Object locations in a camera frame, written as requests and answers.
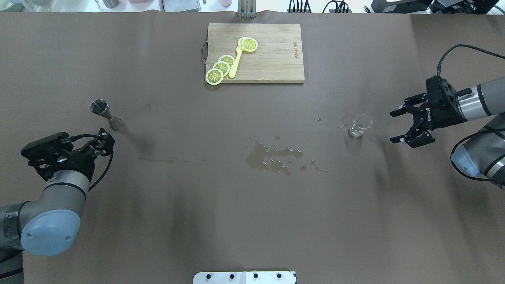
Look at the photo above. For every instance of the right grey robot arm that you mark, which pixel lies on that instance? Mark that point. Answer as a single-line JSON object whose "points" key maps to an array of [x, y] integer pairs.
{"points": [[479, 156]]}

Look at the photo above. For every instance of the lemon slice on spoon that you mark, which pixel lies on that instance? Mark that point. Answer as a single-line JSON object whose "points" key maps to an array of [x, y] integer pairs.
{"points": [[248, 44]]}

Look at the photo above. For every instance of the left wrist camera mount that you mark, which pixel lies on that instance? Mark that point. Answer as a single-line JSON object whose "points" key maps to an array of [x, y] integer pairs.
{"points": [[49, 154]]}

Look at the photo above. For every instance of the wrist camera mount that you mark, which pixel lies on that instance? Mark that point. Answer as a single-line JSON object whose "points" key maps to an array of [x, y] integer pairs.
{"points": [[49, 154], [441, 94]]}

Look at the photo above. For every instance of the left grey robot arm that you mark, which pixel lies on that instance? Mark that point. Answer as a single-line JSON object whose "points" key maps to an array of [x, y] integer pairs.
{"points": [[49, 225]]}

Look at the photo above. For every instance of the small clear glass beaker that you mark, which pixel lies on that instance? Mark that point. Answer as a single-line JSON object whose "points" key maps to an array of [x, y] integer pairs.
{"points": [[359, 124]]}

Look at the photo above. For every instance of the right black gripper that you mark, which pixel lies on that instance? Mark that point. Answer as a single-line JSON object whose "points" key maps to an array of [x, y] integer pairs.
{"points": [[446, 113]]}

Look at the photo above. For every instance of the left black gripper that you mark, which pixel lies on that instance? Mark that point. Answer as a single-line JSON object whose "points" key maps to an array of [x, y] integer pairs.
{"points": [[81, 161]]}

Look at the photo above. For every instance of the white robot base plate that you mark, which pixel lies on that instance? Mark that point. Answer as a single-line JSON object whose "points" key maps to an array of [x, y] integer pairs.
{"points": [[245, 277]]}

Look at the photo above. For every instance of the yellow plastic spoon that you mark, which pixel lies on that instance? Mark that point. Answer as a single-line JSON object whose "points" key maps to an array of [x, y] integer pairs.
{"points": [[234, 68]]}

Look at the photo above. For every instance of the spilled liquid puddle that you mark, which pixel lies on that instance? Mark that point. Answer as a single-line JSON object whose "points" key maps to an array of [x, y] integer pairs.
{"points": [[284, 161]]}

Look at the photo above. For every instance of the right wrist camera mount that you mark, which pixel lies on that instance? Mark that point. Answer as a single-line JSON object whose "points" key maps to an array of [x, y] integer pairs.
{"points": [[441, 94]]}

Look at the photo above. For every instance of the bamboo cutting board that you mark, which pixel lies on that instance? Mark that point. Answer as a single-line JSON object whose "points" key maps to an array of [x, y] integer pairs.
{"points": [[278, 58]]}

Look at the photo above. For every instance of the steel measuring jigger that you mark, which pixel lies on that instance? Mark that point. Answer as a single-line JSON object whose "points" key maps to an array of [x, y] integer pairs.
{"points": [[100, 107]]}

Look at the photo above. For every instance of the aluminium frame post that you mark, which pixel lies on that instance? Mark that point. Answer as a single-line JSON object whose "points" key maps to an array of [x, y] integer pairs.
{"points": [[246, 9]]}

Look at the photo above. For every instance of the lemon slice front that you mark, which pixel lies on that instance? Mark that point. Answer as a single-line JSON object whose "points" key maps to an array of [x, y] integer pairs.
{"points": [[214, 76]]}

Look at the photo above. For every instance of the lemon slice middle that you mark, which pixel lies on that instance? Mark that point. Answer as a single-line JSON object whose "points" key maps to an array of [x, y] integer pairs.
{"points": [[223, 66]]}

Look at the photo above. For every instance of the lemon slice back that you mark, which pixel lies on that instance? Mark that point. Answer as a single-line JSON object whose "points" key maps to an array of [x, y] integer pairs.
{"points": [[229, 59]]}

